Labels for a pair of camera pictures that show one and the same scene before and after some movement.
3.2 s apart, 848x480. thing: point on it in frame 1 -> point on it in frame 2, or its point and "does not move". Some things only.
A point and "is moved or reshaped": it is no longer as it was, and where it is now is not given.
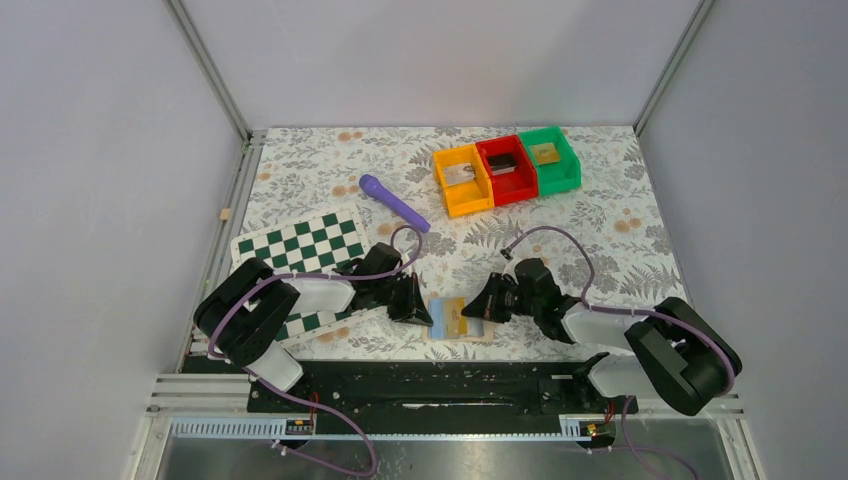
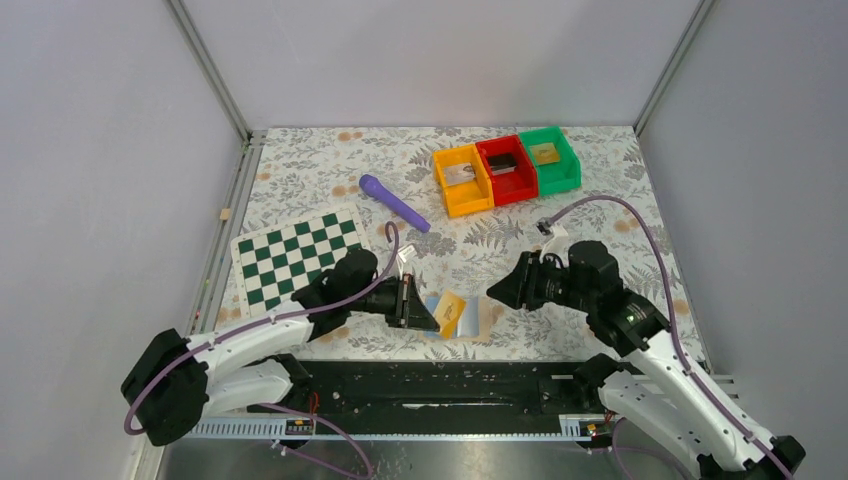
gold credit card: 455,322 is moved or reshaped
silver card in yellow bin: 459,174 does not move
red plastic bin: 513,173 does not move
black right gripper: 493,299 -> 527,282
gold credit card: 545,153 does not move
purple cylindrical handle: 375,189 does not move
